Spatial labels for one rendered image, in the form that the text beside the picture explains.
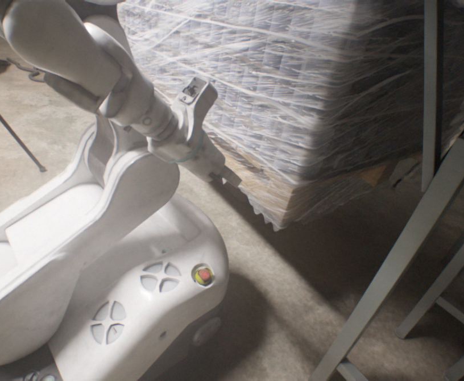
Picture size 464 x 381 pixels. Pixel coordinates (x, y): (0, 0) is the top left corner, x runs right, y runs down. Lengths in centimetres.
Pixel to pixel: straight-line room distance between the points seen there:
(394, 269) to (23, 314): 74
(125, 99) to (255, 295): 95
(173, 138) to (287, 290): 93
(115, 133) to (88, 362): 48
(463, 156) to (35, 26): 58
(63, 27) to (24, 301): 52
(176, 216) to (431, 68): 73
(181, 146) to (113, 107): 11
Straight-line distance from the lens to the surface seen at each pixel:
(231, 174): 55
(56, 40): 34
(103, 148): 70
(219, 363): 103
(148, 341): 74
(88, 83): 36
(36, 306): 73
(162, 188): 68
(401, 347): 132
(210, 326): 94
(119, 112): 39
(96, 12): 59
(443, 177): 59
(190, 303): 73
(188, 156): 47
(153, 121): 42
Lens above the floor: 92
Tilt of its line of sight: 32 degrees down
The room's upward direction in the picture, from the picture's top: 12 degrees clockwise
